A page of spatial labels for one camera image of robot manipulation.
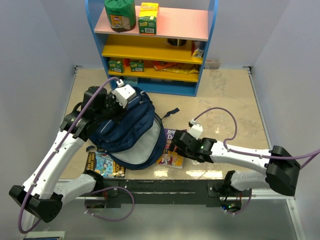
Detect orange yellow snack packets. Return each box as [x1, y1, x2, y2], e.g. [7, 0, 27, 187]
[151, 60, 199, 75]

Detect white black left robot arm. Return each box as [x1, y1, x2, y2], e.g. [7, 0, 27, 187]
[9, 85, 136, 223]

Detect blue shelf unit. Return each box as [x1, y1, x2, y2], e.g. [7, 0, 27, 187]
[84, 0, 219, 97]

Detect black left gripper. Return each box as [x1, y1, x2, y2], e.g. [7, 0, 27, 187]
[96, 91, 129, 124]

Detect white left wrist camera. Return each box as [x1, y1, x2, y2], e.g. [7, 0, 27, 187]
[111, 83, 136, 109]

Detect small box behind shelf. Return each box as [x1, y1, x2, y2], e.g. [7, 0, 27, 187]
[204, 59, 221, 70]

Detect small green box right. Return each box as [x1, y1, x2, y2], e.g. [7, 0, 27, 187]
[129, 59, 145, 72]

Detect navy blue student backpack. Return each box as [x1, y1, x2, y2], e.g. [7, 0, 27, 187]
[89, 86, 166, 170]

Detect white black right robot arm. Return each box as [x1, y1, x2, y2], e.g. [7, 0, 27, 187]
[168, 130, 301, 197]

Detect green cylindrical package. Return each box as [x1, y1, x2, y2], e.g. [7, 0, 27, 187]
[104, 0, 136, 33]

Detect small green box left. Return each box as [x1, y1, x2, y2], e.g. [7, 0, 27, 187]
[108, 57, 125, 73]

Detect yellow green carton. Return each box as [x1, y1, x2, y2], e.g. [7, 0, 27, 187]
[137, 2, 159, 35]

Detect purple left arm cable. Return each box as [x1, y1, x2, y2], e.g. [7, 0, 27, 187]
[18, 76, 124, 235]

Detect purple Roald Dahl book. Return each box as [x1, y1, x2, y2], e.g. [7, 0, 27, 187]
[155, 128, 184, 169]

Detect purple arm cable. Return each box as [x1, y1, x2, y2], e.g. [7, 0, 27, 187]
[18, 76, 124, 235]
[192, 106, 320, 160]

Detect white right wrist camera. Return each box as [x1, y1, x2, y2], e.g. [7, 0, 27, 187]
[187, 119, 203, 140]

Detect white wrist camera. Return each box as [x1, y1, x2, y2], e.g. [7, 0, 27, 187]
[187, 119, 203, 140]
[111, 83, 136, 109]

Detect small snack pouch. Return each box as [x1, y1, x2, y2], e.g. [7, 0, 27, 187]
[191, 41, 205, 58]

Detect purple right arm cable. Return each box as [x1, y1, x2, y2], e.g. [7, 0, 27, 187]
[192, 106, 320, 160]

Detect small green box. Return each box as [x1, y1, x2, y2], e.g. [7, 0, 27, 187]
[108, 57, 125, 73]
[129, 59, 145, 72]

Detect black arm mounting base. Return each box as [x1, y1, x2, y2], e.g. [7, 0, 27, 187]
[74, 178, 253, 210]

